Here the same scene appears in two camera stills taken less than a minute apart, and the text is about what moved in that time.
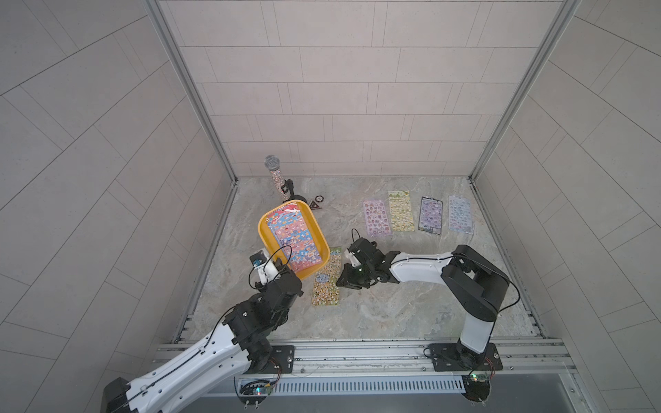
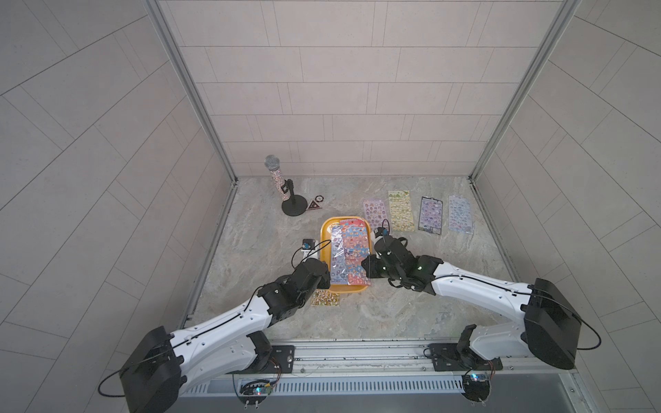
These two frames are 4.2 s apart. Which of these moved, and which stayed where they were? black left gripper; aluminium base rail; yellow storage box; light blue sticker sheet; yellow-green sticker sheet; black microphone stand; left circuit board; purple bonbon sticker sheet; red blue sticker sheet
Moved: black left gripper; yellow storage box; red blue sticker sheet
Stayed: light blue sticker sheet; yellow-green sticker sheet; purple bonbon sticker sheet; black microphone stand; aluminium base rail; left circuit board
